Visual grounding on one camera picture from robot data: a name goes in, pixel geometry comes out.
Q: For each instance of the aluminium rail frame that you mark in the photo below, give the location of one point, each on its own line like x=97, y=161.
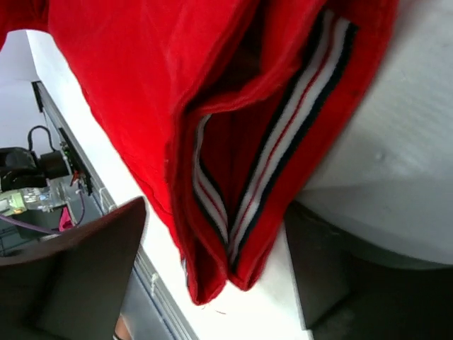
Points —
x=149, y=310

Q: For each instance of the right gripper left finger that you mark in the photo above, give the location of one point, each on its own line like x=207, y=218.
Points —
x=72, y=286

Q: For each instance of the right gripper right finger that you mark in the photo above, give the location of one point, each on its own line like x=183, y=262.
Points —
x=349, y=288

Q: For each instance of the red trousers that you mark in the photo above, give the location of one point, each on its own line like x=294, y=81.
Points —
x=221, y=110

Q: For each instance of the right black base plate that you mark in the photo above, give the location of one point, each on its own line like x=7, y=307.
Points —
x=43, y=183

